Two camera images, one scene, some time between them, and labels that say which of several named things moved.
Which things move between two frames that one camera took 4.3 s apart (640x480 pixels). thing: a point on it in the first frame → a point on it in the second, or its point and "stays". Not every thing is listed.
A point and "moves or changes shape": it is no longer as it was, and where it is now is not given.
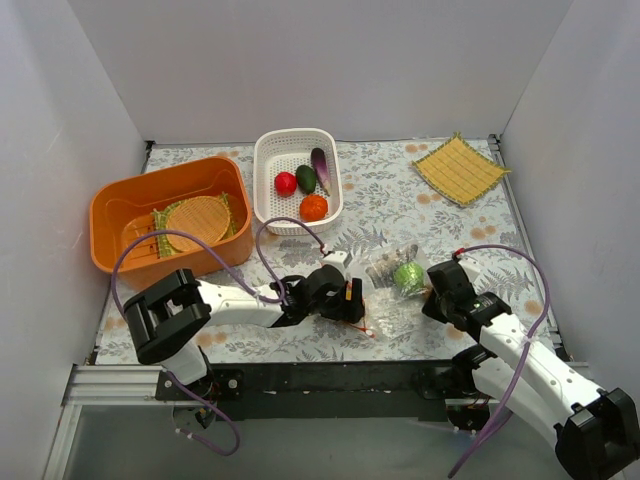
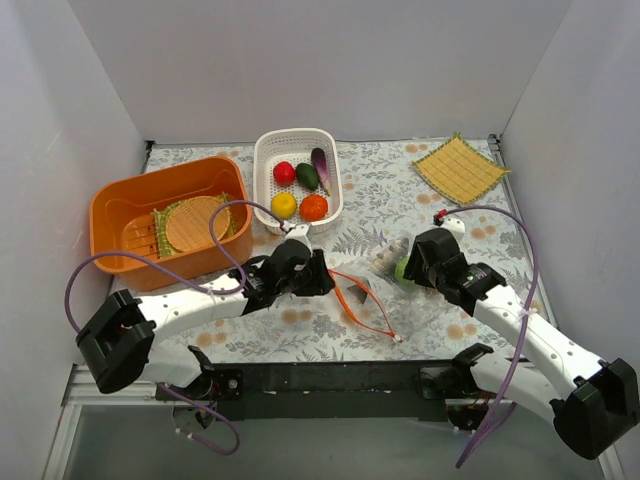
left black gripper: (353, 300) → (314, 276)
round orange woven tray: (204, 217) stays
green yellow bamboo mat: (161, 217) stays
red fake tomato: (285, 184) → (284, 173)
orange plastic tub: (206, 200) stays
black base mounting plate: (313, 390) stays
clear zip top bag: (395, 280) moves or changes shape
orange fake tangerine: (313, 207) stays
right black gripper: (435, 298) → (417, 265)
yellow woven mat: (458, 171) stays
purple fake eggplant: (320, 168) stays
